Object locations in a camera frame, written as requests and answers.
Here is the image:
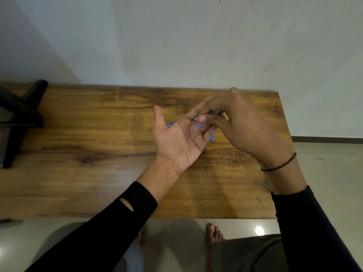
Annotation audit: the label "person's right hand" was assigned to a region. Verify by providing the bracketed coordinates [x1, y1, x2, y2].
[196, 87, 296, 169]

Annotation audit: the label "person's left hand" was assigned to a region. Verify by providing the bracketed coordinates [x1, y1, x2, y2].
[153, 96, 219, 175]

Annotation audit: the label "small blue packet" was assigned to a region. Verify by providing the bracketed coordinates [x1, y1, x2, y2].
[165, 109, 224, 142]

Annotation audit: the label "person's right forearm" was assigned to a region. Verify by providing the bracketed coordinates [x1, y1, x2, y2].
[261, 155, 362, 272]

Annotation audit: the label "person's left forearm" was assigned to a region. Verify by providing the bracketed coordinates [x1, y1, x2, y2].
[25, 156, 182, 272]

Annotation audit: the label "thin black wristband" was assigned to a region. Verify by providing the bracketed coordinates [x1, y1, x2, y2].
[261, 152, 297, 172]

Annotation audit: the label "person's right foot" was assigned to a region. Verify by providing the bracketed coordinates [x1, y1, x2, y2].
[205, 223, 226, 254]

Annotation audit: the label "person's foot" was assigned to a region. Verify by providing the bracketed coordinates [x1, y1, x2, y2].
[205, 223, 226, 254]
[138, 227, 148, 247]

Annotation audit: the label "person's left foot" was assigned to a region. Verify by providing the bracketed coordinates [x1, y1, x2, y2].
[138, 227, 148, 247]

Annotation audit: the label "black stand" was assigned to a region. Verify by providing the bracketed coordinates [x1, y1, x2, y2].
[0, 79, 48, 169]

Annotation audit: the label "grey trousers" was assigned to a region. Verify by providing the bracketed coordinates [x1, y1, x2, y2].
[208, 234, 285, 272]

